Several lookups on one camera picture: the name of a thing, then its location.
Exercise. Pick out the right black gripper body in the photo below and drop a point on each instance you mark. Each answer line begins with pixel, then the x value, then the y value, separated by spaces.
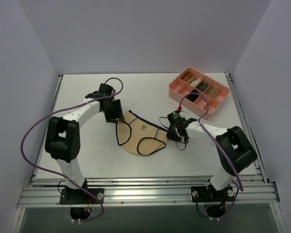
pixel 173 132

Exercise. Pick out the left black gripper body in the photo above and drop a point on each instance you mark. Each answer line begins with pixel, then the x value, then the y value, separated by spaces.
pixel 115 114

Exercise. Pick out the beige underwear with navy trim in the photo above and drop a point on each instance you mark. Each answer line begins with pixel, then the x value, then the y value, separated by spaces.
pixel 139 136

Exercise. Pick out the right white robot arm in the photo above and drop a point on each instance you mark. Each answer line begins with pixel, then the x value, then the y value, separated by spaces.
pixel 235 151

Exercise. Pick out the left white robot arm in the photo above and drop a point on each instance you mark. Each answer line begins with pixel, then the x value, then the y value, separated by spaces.
pixel 63 141

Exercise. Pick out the black rolled cloth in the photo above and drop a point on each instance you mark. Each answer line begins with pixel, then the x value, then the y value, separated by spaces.
pixel 192 96

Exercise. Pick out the pink compartment organizer box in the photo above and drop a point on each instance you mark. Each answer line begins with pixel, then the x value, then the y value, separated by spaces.
pixel 178 90

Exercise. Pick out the white rolled cloth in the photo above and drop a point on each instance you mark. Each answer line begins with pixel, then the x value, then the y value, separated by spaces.
pixel 194 83

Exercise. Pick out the olive rolled cloth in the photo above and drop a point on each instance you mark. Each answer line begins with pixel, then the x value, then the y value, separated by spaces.
pixel 211 91

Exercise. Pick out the dark grey rolled cloth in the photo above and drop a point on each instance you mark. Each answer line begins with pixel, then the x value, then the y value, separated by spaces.
pixel 202 86

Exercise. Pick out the orange rolled cloth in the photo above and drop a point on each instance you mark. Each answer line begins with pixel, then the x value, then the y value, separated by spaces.
pixel 187 76

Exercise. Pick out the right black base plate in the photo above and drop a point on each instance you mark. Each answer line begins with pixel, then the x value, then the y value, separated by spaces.
pixel 209 194

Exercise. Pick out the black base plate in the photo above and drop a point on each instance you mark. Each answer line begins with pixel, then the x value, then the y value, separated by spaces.
pixel 209 194
pixel 76 196

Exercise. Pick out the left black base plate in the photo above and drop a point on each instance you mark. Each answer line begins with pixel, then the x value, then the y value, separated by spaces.
pixel 76 196

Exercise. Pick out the aluminium rail frame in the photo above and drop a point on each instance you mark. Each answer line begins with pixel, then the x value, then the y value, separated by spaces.
pixel 256 209

